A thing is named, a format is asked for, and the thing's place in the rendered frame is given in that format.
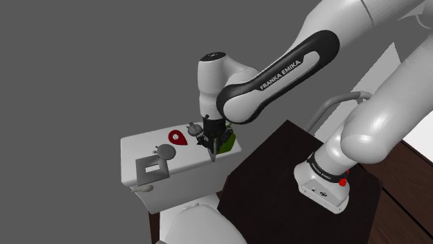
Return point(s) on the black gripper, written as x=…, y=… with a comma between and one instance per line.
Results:
x=213, y=126

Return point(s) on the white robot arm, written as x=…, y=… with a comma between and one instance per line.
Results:
x=372, y=135

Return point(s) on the grey round teapot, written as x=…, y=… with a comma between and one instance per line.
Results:
x=194, y=129

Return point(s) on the green box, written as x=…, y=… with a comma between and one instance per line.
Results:
x=227, y=144

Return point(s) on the grey stick-shaped utensil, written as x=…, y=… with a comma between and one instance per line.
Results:
x=213, y=156

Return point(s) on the red teardrop-shaped dish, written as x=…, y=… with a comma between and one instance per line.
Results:
x=178, y=138

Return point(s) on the grey round brush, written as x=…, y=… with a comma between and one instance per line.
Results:
x=166, y=151

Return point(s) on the dark robot stand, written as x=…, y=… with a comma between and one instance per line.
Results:
x=270, y=189

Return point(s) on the grey square frame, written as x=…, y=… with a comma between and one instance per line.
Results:
x=162, y=174

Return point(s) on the grey curved grab rail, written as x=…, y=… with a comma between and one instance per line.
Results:
x=324, y=108

